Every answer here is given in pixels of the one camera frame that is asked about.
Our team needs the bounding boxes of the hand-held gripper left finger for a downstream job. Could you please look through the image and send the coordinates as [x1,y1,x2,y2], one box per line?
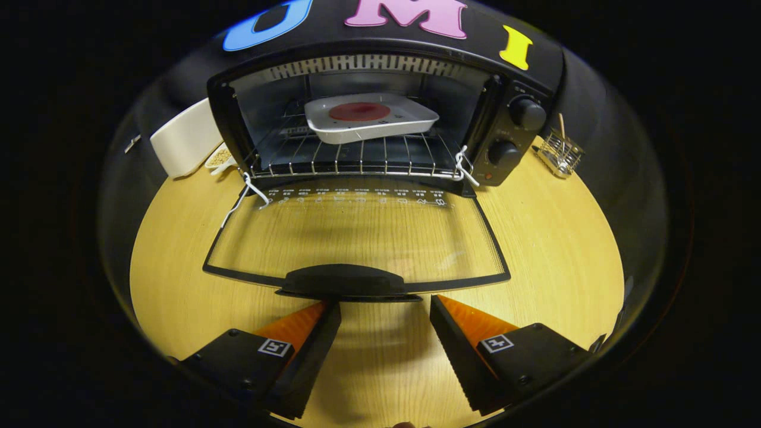
[178,299,342,420]

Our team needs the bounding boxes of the wire mesh basket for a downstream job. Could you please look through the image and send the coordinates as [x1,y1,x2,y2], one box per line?
[533,130,586,179]

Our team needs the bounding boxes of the black toaster oven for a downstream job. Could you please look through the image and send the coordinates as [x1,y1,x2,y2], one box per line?
[202,39,565,303]

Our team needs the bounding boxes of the white square plate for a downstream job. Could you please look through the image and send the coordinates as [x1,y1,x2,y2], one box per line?
[304,92,441,145]

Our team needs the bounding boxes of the white box appliance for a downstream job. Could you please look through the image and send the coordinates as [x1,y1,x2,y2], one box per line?
[149,97,224,179]

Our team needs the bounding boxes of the white cord tie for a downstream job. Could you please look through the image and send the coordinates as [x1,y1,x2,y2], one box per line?
[221,172,271,229]
[455,146,479,187]

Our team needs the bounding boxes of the small dish of seeds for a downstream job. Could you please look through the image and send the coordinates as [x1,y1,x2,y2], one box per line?
[205,144,238,177]

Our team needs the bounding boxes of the pink round food slice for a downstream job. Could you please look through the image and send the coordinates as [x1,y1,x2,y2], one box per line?
[329,102,391,122]

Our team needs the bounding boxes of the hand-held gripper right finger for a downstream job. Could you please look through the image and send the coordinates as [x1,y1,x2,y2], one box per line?
[429,294,595,417]

